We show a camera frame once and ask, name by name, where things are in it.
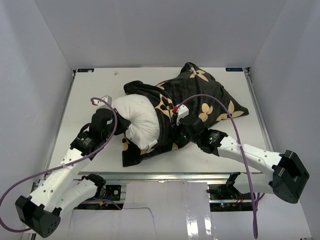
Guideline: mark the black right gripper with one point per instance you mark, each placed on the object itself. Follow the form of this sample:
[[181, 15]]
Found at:
[[177, 137]]

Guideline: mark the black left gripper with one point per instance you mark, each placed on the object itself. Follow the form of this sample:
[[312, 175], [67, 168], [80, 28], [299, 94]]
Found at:
[[124, 124]]

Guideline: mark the white pillow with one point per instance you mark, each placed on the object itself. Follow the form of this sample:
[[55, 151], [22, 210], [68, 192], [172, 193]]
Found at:
[[144, 127]]

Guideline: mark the black floral pillowcase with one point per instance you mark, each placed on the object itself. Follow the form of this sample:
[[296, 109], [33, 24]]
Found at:
[[211, 103]]

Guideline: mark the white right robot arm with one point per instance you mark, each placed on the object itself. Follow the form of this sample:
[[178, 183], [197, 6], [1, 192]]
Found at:
[[281, 174]]

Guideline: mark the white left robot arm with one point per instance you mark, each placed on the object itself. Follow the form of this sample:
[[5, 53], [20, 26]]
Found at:
[[43, 208]]

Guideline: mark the blue left corner label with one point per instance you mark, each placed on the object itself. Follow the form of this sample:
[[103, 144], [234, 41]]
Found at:
[[85, 70]]

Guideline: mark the blue corner label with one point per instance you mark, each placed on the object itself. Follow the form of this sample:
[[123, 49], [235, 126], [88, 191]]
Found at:
[[234, 69], [85, 70]]

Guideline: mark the blue right corner label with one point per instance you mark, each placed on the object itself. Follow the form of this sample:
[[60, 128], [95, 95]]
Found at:
[[234, 69]]

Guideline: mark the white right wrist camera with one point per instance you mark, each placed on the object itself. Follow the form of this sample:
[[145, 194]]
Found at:
[[180, 111]]

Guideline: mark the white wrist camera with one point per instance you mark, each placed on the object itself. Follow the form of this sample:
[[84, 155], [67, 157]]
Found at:
[[107, 99], [180, 111]]

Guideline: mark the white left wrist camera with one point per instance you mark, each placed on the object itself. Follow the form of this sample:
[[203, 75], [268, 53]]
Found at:
[[107, 99]]

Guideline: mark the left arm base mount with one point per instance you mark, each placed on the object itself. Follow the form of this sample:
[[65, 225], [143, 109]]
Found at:
[[105, 197]]

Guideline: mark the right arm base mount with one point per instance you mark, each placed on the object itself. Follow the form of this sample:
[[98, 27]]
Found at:
[[225, 198]]

